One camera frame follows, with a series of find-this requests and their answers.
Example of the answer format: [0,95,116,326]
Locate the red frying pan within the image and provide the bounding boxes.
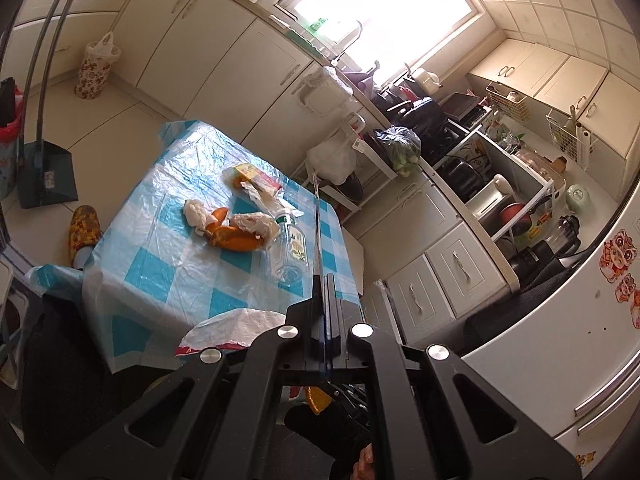
[500,195,551,233]

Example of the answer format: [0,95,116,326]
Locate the red lion stickers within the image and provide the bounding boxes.
[597,230,640,331]

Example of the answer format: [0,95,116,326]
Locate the kitchen window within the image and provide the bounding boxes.
[277,0,476,68]

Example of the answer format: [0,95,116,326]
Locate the black microwave oven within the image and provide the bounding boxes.
[442,92,493,128]

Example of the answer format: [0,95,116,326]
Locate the large white plastic bag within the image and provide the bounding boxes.
[306,137,358,186]

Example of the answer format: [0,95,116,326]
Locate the floral shopping bag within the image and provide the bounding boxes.
[74,31,122,98]

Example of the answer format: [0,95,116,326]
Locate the large orange peel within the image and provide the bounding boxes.
[206,224,266,253]

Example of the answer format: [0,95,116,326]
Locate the pale green round appliance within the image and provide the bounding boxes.
[566,184,592,213]

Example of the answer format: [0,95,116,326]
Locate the white hanging waste bin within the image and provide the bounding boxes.
[299,67,353,121]

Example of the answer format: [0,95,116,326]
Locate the green sink mat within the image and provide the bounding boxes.
[282,27,321,53]

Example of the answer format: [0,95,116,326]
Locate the white refrigerator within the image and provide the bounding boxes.
[460,170,640,480]

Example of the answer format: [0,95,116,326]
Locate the white countertop shelf rack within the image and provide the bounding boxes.
[435,122,568,246]

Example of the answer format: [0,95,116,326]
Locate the blue checked tablecloth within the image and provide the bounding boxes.
[25,120,361,373]

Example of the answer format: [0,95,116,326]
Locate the white tissue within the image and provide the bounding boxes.
[184,199,217,235]

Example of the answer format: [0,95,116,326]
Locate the patterned yellow slipper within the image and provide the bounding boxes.
[306,387,333,413]
[67,205,103,268]

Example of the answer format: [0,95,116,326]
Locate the black air fryer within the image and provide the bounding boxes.
[400,97,451,143]

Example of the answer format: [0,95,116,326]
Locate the white wall cabinet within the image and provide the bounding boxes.
[467,37,640,161]

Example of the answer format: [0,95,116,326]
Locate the dark lidded pan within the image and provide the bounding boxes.
[340,172,366,203]

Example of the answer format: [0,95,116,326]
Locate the bin with red bag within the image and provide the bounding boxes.
[0,77,26,201]

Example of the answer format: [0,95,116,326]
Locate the clear plastic bottle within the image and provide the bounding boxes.
[270,212,308,285]

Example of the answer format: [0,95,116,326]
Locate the person's right hand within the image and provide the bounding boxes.
[352,447,376,480]

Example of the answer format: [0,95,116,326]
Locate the small white wire basket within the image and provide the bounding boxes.
[486,81,531,122]

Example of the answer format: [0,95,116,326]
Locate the person's black pants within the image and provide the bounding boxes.
[20,295,373,480]

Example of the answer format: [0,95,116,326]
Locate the black blender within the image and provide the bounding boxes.
[544,215,582,256]

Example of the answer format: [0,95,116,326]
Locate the bag of green vegetables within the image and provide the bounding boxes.
[374,126,422,177]

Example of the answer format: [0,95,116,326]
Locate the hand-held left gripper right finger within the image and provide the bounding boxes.
[326,275,583,480]

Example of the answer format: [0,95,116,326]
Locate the white kitchen base cabinets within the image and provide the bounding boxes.
[0,0,516,341]

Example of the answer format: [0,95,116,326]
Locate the chrome faucet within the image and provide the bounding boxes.
[340,20,366,56]

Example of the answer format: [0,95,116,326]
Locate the clear plastic wrapper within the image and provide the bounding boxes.
[240,180,303,218]

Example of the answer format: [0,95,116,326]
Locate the large white wire basket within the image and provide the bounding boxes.
[545,105,601,168]

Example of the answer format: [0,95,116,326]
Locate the purple plastic item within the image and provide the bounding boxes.
[345,60,383,92]

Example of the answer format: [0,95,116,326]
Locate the grey long-handled dustpan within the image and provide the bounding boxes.
[17,0,83,210]

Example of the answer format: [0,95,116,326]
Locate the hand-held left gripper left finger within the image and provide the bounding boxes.
[55,275,327,480]

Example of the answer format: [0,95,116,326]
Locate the clear food container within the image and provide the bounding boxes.
[515,146,567,196]

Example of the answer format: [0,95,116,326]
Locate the white trolley rack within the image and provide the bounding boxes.
[295,112,416,216]

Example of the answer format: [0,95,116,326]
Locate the broom with metal handle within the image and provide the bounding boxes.
[35,0,88,143]

